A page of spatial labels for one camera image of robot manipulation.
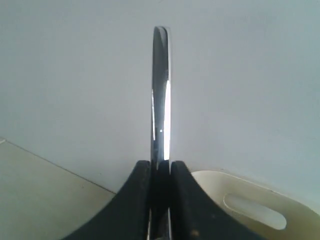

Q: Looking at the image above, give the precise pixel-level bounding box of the metal table knife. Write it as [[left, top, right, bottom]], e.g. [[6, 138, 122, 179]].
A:
[[148, 26, 172, 240]]

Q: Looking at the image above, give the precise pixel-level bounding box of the cream plastic bin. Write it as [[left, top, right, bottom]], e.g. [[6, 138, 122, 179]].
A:
[[192, 170, 320, 240]]

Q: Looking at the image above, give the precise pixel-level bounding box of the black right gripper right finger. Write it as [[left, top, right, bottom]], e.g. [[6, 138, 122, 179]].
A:
[[170, 161, 263, 240]]

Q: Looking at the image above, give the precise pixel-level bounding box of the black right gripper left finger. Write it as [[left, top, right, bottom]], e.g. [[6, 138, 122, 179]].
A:
[[64, 160, 151, 240]]

